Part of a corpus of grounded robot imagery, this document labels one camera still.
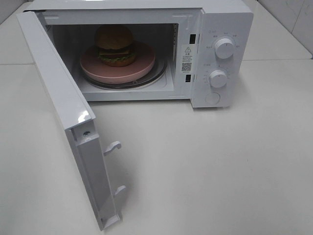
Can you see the round door release button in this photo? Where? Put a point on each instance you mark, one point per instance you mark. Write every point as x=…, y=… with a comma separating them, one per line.
x=213, y=98

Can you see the burger with sesame-free bun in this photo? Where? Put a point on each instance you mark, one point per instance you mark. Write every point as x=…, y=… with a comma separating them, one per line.
x=115, y=45

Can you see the pink round plate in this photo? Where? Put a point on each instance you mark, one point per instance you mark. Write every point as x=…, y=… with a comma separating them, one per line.
x=118, y=68

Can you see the white microwave door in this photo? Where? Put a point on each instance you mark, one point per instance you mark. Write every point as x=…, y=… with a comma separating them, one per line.
x=76, y=118

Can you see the glass microwave turntable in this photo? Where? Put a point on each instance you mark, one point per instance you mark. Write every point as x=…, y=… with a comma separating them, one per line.
x=152, y=76

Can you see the lower white microwave knob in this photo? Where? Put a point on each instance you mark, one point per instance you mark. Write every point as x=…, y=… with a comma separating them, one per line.
x=218, y=78

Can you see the white microwave knob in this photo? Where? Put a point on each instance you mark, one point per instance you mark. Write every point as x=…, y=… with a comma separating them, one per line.
x=224, y=47
x=218, y=78

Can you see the white warning label sticker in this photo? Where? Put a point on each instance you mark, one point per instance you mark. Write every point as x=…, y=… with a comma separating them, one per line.
x=186, y=58

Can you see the white microwave oven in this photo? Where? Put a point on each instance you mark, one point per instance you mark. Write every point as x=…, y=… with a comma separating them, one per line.
x=165, y=25

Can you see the upper white microwave knob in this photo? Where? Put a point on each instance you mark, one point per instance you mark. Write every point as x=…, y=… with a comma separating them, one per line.
x=224, y=47

